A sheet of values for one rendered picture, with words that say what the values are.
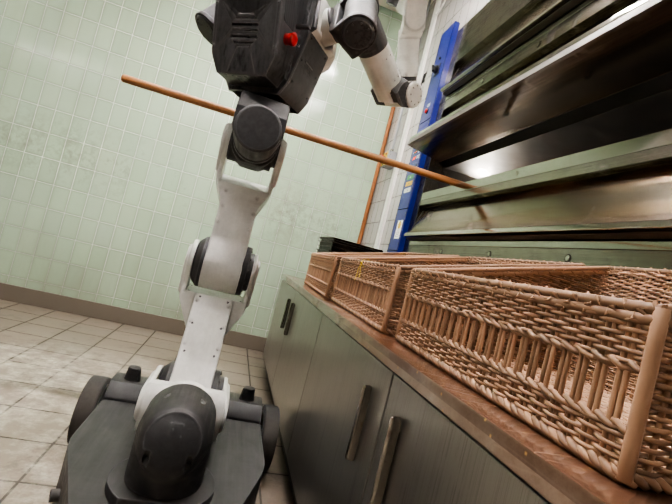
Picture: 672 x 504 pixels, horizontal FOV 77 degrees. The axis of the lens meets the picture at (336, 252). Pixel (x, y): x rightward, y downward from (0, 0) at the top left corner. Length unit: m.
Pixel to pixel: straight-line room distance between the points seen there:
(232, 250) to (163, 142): 1.94
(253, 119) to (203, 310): 0.52
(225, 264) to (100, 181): 2.00
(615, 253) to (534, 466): 0.81
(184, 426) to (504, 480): 0.61
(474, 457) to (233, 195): 0.92
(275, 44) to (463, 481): 0.98
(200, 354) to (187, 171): 1.98
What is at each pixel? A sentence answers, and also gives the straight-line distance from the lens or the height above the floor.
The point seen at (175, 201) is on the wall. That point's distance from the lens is 3.00.
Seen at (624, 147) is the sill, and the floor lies 1.16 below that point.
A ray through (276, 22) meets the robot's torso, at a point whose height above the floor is 1.23.
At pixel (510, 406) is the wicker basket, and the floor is 0.59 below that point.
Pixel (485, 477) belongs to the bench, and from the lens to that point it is 0.52.
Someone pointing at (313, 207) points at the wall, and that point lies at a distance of 3.02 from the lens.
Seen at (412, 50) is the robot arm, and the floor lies 1.38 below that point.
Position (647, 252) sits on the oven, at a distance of 1.15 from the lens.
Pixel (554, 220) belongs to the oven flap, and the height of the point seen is 0.98.
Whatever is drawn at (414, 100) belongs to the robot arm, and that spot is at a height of 1.25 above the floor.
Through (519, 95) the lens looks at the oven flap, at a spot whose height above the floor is 1.38.
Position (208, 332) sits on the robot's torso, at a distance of 1.20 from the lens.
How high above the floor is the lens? 0.70
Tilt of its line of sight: 2 degrees up
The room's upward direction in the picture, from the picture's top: 14 degrees clockwise
